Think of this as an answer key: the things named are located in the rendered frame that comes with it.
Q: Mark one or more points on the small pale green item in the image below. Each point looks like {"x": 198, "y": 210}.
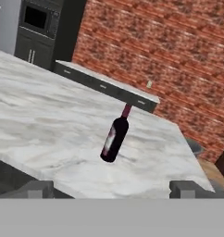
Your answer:
{"x": 149, "y": 84}

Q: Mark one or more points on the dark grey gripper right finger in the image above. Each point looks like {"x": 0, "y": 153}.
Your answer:
{"x": 184, "y": 189}

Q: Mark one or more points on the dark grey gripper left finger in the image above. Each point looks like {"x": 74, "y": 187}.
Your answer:
{"x": 36, "y": 188}

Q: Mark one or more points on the dark grey cupboard column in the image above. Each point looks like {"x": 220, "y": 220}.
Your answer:
{"x": 39, "y": 46}

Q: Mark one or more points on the black built-in oven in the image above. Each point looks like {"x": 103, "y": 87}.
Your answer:
{"x": 40, "y": 18}

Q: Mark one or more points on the silver fridge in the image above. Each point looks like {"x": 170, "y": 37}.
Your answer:
{"x": 5, "y": 24}

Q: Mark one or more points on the dark wine bottle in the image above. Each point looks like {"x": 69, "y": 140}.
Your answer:
{"x": 115, "y": 139}

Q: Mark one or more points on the dark grey drawer run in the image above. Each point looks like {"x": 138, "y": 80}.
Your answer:
{"x": 107, "y": 88}

